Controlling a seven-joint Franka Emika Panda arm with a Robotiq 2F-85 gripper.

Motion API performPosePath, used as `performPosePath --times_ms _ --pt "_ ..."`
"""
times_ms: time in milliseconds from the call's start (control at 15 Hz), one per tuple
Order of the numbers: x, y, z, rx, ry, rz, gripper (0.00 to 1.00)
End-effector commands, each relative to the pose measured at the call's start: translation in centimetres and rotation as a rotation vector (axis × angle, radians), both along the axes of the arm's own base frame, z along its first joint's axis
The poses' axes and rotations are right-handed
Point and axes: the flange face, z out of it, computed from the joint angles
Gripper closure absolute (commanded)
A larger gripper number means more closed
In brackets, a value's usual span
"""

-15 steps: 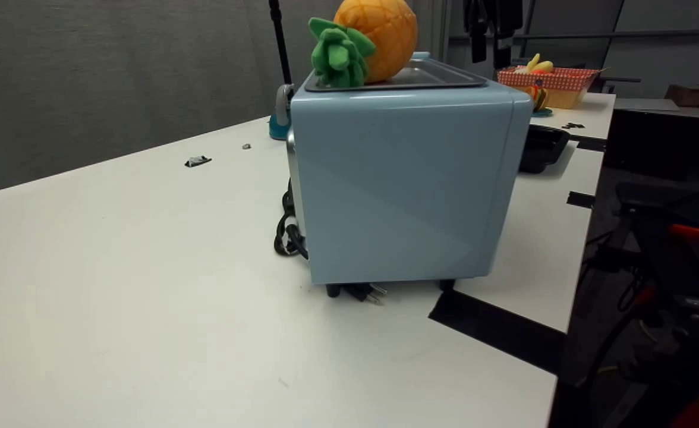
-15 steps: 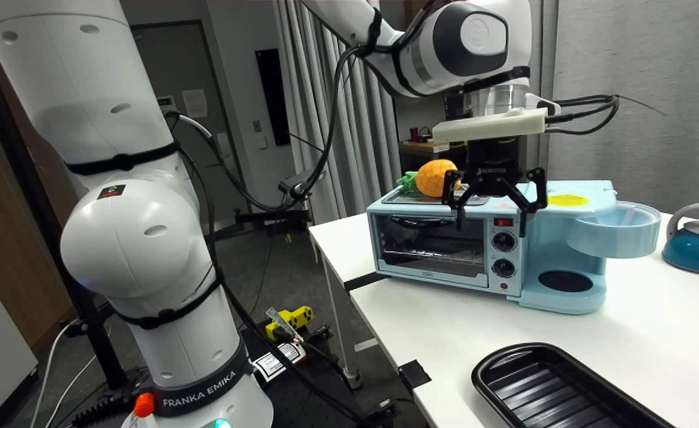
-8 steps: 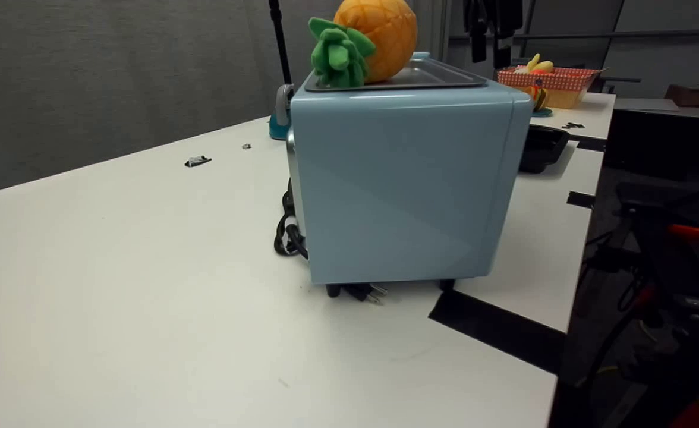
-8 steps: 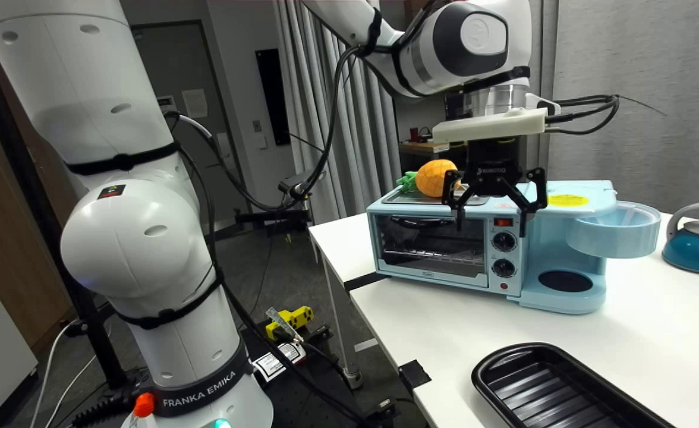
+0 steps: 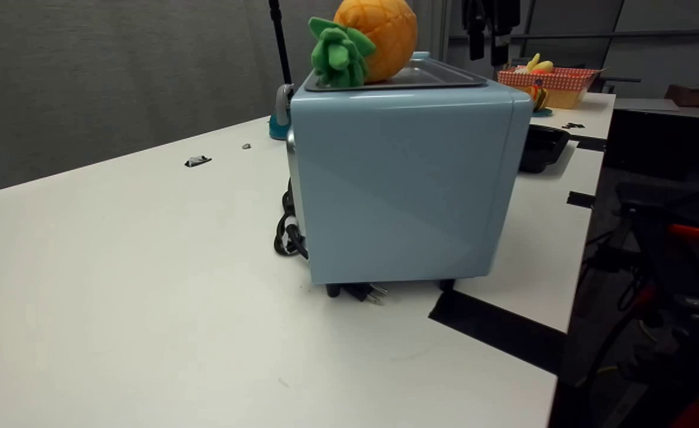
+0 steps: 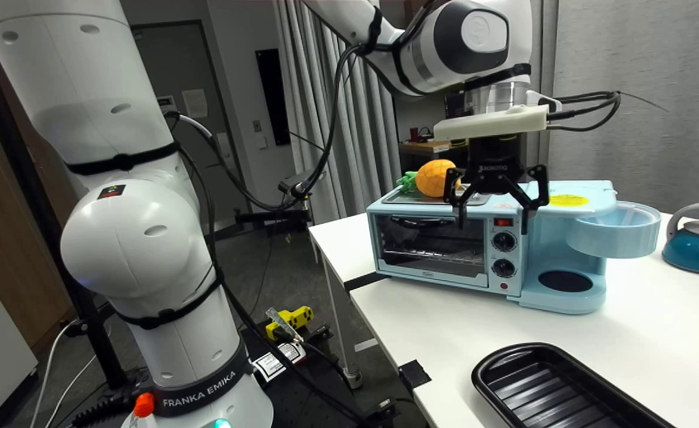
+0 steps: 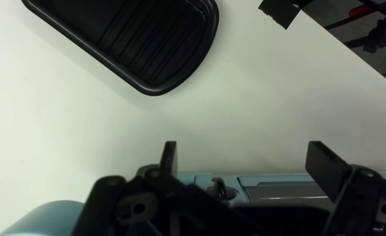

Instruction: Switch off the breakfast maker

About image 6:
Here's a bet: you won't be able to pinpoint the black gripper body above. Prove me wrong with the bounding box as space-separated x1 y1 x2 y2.
463 133 529 195

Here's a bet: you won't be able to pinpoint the light blue breakfast maker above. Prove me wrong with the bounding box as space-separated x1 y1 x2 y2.
363 178 664 320

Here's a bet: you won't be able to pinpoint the yellow toy fruit green leaves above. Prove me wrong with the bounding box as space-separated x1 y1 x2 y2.
395 158 463 203

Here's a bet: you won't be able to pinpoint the brown wooden background furniture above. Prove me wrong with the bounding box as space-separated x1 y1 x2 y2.
400 135 471 175

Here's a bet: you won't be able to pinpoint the black tape patch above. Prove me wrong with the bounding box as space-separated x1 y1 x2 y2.
395 357 436 393
343 269 386 292

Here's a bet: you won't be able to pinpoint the grey metal table leg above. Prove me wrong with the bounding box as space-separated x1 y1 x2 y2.
317 248 367 393

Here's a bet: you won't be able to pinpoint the yellow power plug adapter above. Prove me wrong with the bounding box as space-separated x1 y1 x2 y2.
265 302 319 346

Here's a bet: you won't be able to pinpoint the black ribbed grill tray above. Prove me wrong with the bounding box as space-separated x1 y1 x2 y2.
469 341 677 428

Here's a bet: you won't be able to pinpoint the grey door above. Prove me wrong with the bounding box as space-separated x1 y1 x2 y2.
128 17 236 233

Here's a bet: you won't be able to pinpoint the white paper sheet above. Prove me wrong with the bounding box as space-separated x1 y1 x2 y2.
179 87 209 121

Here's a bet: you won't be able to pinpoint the white bottle orange cap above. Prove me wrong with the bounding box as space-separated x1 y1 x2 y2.
120 391 162 428

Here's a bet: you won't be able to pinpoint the brown wooden panel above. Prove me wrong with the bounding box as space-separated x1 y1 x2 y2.
0 74 78 361

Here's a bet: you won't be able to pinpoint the black camera cables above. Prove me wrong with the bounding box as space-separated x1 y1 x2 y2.
543 88 626 135

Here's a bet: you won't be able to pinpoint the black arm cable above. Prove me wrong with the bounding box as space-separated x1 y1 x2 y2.
168 45 361 220

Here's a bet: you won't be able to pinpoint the black metal bracket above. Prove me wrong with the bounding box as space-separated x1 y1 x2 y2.
233 204 313 236

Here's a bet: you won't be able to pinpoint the black wall panel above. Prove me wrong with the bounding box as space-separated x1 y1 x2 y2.
255 45 292 150

